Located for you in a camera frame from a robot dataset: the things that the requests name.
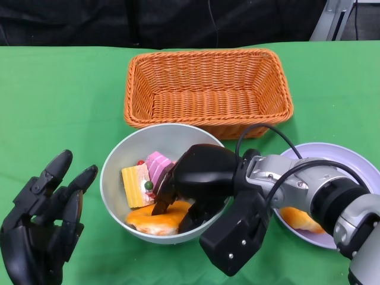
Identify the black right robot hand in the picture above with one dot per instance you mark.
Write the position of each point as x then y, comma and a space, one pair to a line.
205, 172

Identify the plump orange croissant bread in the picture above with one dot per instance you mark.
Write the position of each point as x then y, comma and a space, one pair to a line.
300, 221

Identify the orange wicker basket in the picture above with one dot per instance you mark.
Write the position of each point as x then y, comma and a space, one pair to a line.
207, 101

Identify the pink brown striped cake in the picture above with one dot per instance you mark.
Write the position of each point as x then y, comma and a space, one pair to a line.
158, 161

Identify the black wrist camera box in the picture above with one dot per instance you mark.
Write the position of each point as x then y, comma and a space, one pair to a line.
234, 237

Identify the grey metal frame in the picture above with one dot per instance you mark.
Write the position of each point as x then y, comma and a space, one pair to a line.
329, 20

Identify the green tablecloth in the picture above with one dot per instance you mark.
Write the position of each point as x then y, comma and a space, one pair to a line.
74, 104

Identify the black backdrop cloth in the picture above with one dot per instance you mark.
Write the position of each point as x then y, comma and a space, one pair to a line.
118, 23

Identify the grey round bowl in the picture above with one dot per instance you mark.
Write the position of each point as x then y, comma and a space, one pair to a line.
154, 139

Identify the orange donut bread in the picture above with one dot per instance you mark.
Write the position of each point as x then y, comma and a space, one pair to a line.
142, 221

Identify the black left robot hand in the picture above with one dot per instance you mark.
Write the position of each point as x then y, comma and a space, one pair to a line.
29, 237

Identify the lavender round plate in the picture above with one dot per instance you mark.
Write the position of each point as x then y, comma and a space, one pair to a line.
350, 160

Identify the yellow cake slice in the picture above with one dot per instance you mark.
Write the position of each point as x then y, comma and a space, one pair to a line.
133, 184

